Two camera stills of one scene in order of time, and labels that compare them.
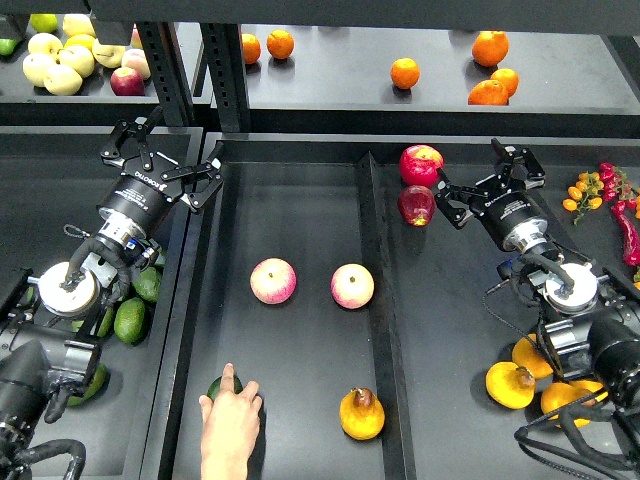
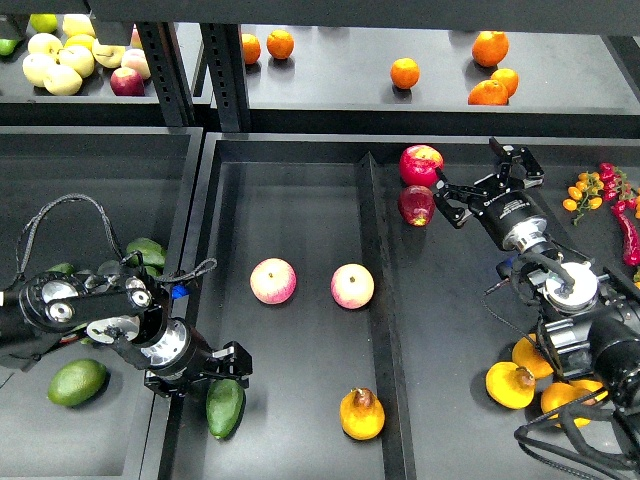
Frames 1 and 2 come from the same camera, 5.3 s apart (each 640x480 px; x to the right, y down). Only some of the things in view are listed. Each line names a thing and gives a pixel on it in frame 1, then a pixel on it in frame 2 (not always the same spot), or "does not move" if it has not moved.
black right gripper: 509,213 does not move
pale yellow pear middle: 78,58 does not move
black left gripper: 147,183 -> 178,358
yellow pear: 362,414 does not move
